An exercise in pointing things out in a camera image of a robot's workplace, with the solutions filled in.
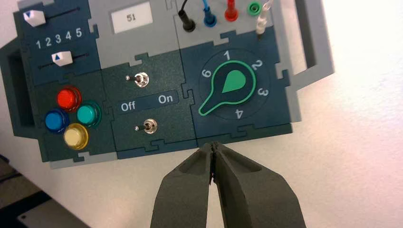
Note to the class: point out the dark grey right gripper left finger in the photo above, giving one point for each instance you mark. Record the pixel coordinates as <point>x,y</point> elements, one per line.
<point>182,195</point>

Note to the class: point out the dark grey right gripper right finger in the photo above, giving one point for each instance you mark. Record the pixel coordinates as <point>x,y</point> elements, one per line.
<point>252,198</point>

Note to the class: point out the dark teal green-outlined rotary knob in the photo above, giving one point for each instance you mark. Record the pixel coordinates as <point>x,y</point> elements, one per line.
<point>234,83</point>

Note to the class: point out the teal and grey control board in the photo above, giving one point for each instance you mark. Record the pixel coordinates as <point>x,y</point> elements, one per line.
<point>163,126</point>

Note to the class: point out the yellow push button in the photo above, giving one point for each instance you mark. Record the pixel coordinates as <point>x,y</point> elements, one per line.
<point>76,136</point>

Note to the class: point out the green push button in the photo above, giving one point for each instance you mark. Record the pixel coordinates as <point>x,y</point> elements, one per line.
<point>88,114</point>

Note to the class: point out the grey metal plate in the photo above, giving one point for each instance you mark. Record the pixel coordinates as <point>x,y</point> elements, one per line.
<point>53,219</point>

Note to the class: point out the blue push button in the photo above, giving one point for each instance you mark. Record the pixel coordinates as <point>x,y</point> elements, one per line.
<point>56,120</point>

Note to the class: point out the red push button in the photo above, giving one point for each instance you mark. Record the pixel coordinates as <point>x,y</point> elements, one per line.
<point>68,99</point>

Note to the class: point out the white number display label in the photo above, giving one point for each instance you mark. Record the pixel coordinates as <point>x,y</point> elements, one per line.
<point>131,17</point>

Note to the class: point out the green banana socket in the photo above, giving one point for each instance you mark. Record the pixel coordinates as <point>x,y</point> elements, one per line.
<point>253,8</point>

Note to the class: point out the silver toggle switch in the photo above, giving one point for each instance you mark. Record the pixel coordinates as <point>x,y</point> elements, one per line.
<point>150,126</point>
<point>141,80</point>

